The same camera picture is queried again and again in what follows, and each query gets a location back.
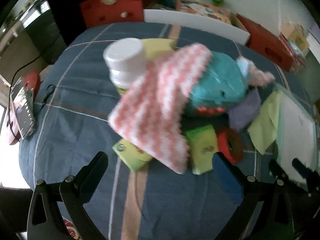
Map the light green cloth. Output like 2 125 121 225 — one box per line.
247 90 282 155

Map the pale green box tray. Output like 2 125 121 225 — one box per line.
271 84 318 183

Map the white capped plastic bottle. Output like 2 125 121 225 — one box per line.
103 38 147 95

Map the red tape roll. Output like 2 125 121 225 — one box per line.
216 127 244 164

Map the white foam board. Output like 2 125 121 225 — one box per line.
143 9 250 47

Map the beige printed bag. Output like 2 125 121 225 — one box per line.
280 21 308 45

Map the pink white zigzag cloth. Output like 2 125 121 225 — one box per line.
108 43 213 175

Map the red felt tote bag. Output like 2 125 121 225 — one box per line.
79 0 148 28

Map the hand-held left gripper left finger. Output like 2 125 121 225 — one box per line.
26 151 109 240

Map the teal wet wipes pack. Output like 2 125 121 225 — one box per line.
184 51 249 118

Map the small green yellow box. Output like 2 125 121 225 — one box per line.
184 124 220 175
112 138 154 173

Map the dark glass cabinet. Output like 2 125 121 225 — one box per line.
0 0 68 64

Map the orange toy box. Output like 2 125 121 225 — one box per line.
175 0 232 25

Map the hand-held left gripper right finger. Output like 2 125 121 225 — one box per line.
212 152 294 240

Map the red plastic item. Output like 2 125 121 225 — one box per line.
24 71 40 98

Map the blue face mask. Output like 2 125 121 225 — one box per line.
235 56 250 80

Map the yellow sponge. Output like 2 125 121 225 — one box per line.
141 38 177 59

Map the black phone cable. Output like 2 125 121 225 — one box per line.
7 52 54 140

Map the purple snack packet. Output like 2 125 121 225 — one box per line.
229 89 262 132

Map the red cardboard box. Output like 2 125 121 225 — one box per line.
236 14 294 72

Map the black smartphone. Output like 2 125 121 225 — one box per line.
10 77 35 139

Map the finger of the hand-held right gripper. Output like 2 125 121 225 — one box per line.
291 157 320 198
269 159 292 184

